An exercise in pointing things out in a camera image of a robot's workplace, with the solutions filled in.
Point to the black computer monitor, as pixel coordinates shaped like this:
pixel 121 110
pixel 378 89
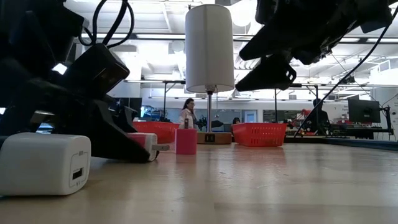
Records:
pixel 363 110
pixel 136 104

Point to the long ceiling light bar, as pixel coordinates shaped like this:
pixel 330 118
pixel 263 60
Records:
pixel 161 36

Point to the pink adapter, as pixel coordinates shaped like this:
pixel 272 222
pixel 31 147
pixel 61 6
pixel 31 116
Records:
pixel 186 141

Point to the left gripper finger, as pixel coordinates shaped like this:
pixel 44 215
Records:
pixel 118 140
pixel 128 115

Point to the red plastic basket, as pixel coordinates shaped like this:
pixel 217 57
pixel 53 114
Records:
pixel 258 133
pixel 158 130

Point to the black background desk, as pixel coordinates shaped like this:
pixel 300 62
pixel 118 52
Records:
pixel 360 132

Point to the black aluminium table frame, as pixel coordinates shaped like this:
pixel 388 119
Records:
pixel 357 142

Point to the white shade table lamp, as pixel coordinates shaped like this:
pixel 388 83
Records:
pixel 209 46

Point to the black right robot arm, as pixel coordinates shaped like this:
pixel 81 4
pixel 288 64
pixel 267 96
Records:
pixel 373 12

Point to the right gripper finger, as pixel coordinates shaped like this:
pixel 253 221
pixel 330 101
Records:
pixel 267 76
pixel 270 42

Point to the red and white adapter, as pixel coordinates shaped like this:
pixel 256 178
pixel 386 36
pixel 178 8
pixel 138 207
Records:
pixel 149 140

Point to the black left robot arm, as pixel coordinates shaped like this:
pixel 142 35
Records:
pixel 31 25

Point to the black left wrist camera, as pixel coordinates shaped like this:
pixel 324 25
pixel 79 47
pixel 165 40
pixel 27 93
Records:
pixel 99 71

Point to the person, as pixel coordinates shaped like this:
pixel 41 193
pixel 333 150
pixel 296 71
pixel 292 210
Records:
pixel 320 118
pixel 236 120
pixel 187 116

